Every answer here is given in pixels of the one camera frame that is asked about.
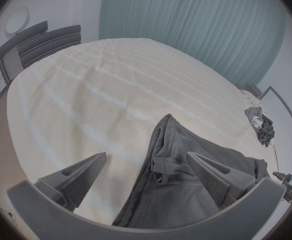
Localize pile of clothes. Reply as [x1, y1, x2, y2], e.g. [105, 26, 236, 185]
[244, 106, 276, 148]

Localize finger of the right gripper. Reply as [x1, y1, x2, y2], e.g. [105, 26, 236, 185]
[272, 171, 285, 182]

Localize white printed pillow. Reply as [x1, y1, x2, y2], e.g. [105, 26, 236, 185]
[240, 89, 264, 109]

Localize black chest of drawers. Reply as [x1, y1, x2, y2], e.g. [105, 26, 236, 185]
[17, 25, 82, 69]

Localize black T-shirt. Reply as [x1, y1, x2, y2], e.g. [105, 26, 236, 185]
[111, 114, 271, 229]

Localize grey bedside table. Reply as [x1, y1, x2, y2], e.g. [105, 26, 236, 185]
[236, 83, 261, 97]

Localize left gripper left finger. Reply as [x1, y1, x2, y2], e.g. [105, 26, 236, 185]
[34, 152, 107, 212]

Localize bed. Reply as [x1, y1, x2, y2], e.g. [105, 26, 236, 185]
[6, 37, 292, 228]

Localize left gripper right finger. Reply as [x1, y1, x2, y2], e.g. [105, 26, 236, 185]
[187, 151, 257, 212]

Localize blue-green curtain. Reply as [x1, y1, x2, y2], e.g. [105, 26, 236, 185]
[98, 0, 196, 46]
[172, 0, 286, 87]

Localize black dressing table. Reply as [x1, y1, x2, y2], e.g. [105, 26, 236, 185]
[0, 21, 48, 84]

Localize round white mirror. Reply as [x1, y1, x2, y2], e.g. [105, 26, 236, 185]
[5, 6, 30, 38]

